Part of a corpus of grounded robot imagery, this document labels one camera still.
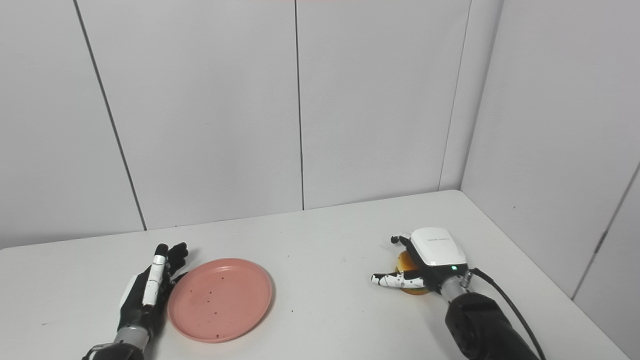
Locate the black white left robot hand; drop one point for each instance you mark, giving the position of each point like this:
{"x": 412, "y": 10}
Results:
{"x": 135, "y": 300}

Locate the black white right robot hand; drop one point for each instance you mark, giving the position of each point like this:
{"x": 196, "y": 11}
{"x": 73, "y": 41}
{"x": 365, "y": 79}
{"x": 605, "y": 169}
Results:
{"x": 437, "y": 252}

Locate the toy hamburger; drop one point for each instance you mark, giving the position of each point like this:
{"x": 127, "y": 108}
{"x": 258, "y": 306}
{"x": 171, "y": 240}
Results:
{"x": 406, "y": 262}

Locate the pink round plate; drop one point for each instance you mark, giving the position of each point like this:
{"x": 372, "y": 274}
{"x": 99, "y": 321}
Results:
{"x": 220, "y": 300}

